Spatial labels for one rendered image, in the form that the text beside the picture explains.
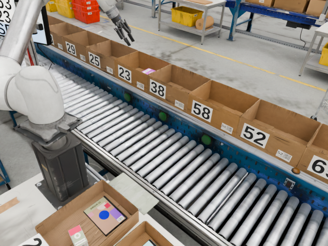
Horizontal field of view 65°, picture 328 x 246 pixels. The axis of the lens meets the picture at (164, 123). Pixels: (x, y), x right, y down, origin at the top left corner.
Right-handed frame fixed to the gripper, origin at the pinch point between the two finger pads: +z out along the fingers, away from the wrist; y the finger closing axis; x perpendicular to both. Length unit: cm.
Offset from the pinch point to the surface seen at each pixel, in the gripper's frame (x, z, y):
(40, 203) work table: 11, 21, 129
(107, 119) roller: -12, 34, 53
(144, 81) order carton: 8.3, 27.8, 18.0
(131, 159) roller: 27, 44, 80
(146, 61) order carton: -11.7, 28.6, -15.0
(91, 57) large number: -53, 4, 2
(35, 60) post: -34, -26, 55
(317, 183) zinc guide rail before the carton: 124, 83, 57
